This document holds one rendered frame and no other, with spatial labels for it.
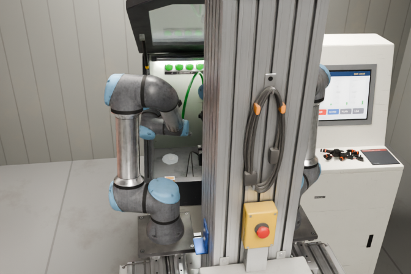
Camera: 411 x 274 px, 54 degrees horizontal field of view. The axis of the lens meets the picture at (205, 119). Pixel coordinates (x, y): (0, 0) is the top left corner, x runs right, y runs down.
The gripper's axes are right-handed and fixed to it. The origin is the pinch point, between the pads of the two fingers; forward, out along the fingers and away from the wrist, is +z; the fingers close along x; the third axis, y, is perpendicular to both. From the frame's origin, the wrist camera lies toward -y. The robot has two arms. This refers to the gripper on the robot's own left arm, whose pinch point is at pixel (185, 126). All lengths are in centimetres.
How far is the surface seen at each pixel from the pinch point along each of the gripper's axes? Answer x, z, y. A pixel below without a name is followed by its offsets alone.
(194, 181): 4.8, 13.6, 24.9
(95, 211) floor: -128, 86, 46
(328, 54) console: 58, 31, -59
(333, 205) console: 62, 70, 16
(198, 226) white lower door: 0, 36, 45
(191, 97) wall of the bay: -18.6, 24.0, -27.9
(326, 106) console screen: 56, 49, -35
